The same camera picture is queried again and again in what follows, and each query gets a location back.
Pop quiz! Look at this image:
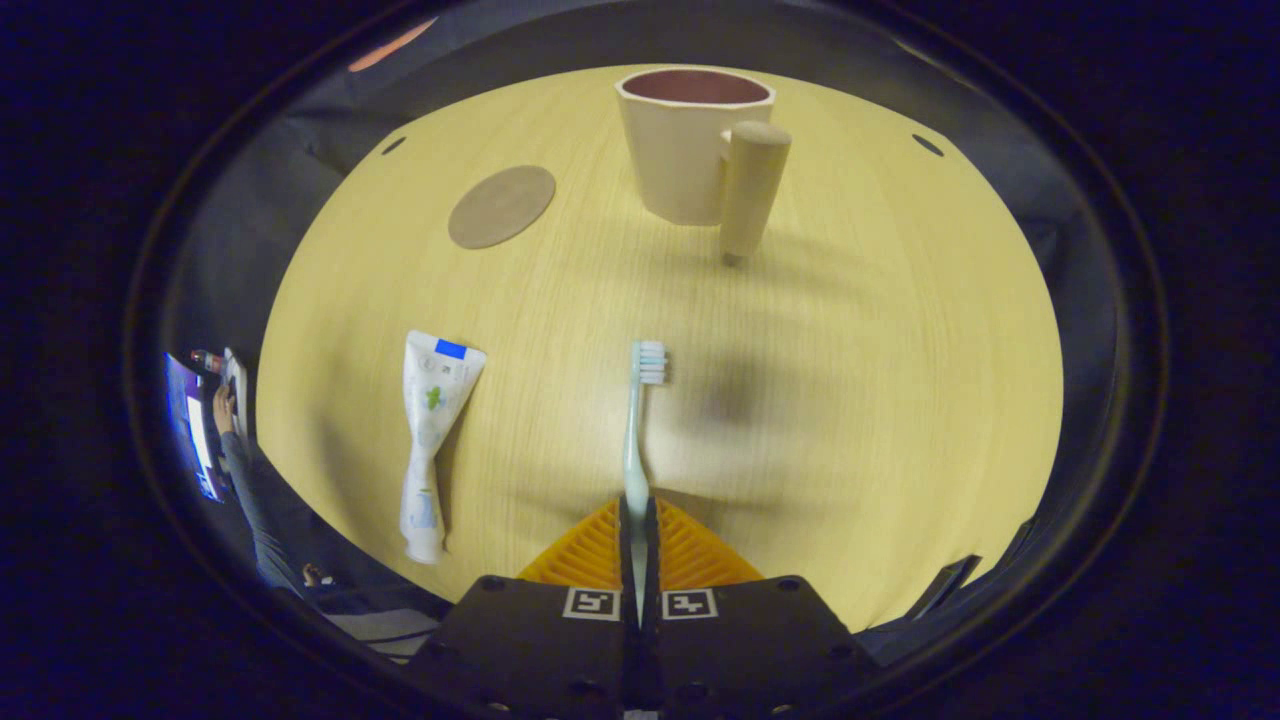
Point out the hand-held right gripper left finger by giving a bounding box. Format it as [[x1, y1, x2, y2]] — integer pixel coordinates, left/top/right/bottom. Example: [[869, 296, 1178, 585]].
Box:
[[405, 495, 641, 720]]

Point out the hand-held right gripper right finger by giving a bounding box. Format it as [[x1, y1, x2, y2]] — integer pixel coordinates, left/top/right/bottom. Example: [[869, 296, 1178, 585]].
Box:
[[640, 495, 883, 720]]

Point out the pale green toothbrush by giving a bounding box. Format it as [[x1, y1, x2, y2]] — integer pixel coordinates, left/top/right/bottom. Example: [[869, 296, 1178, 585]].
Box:
[[622, 340, 669, 621]]

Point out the white toothpaste tube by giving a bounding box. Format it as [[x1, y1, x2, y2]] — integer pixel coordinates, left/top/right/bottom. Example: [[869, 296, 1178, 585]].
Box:
[[398, 330, 488, 566]]

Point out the round brown coaster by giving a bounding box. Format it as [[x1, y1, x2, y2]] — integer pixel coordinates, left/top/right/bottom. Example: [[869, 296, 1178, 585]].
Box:
[[447, 165, 557, 250]]

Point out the beige cup with wooden handle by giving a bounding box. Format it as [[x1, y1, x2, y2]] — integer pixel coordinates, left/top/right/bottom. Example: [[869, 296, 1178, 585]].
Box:
[[615, 67, 793, 267]]

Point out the light wooden desktop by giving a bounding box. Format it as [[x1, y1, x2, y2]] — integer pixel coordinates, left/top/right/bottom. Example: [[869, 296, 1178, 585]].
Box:
[[255, 65, 1064, 633]]

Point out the computer monitor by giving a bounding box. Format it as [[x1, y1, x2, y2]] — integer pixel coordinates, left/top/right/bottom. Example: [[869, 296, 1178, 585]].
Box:
[[164, 350, 229, 504]]

